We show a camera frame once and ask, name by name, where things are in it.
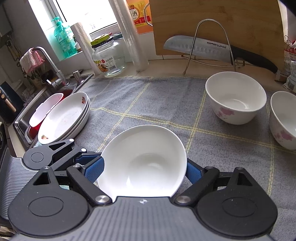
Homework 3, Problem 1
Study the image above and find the orange oil jug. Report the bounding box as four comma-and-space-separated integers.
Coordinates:
126, 0, 153, 34

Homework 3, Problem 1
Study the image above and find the plastic wrap roll tall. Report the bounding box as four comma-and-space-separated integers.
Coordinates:
109, 0, 149, 72

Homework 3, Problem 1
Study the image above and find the sink soap pump knob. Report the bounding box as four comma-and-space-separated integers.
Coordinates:
73, 70, 82, 85

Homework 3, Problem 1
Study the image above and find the white floral bowl back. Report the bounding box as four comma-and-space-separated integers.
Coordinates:
269, 91, 296, 150

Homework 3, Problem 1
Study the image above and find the glass jar green lid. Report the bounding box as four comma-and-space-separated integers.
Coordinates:
90, 34, 125, 77

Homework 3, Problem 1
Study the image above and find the plastic wrap roll short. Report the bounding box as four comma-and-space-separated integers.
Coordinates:
70, 23, 101, 76

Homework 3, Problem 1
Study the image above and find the white floral bowl large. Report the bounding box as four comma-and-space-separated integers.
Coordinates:
205, 71, 267, 125

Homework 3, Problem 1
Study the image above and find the metal wire board rack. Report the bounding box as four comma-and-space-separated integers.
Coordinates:
181, 19, 245, 76

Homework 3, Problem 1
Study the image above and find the white plate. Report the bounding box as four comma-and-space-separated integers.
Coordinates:
38, 92, 89, 145
60, 97, 90, 141
65, 101, 90, 139

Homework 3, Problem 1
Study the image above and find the bamboo cutting board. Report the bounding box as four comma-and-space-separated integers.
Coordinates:
149, 0, 285, 69

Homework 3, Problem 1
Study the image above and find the pink cloth on faucet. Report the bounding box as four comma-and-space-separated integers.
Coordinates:
20, 48, 44, 74

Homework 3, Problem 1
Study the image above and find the green soap dispenser bottle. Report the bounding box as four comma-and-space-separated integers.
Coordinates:
51, 16, 77, 58

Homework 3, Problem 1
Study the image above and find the white pink colander basket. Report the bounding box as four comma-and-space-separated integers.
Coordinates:
29, 93, 64, 128

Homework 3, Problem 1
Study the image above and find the steel sink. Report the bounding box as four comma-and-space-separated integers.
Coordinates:
12, 73, 95, 149

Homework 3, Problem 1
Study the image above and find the white floral bowl front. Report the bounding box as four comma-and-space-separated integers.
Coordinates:
97, 125, 187, 200

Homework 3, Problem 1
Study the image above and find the steel faucet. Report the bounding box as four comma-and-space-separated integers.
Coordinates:
32, 47, 69, 90

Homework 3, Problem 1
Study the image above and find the grey checked cloth mat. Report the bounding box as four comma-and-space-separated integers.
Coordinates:
75, 77, 295, 240

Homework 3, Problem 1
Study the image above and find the white paper food bag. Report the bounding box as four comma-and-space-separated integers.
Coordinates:
284, 35, 295, 93

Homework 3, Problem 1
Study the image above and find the santoku kitchen knife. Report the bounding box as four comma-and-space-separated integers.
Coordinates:
163, 35, 278, 73

